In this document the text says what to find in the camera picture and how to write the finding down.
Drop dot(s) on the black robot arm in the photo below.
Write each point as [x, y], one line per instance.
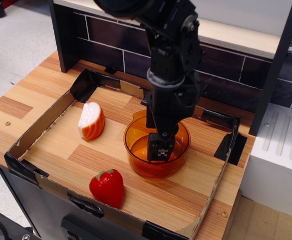
[172, 35]

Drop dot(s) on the dark tile backsplash panel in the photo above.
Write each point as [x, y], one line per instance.
[226, 76]

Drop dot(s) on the cardboard fence with black tape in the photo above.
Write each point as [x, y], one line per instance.
[58, 164]

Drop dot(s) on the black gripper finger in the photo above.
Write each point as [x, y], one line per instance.
[159, 151]
[176, 129]

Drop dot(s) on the black vertical frame post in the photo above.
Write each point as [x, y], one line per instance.
[272, 77]

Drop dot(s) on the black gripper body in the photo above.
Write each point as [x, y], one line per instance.
[171, 102]

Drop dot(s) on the black left frame post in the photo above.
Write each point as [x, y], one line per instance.
[64, 26]

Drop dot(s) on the white ribbed sink block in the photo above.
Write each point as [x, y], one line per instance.
[268, 176]

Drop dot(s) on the red toy strawberry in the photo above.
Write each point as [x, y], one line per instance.
[108, 187]

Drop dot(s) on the white orange toy sushi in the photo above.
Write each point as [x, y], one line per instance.
[92, 121]

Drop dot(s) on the transparent orange plastic pot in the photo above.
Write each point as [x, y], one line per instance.
[146, 156]

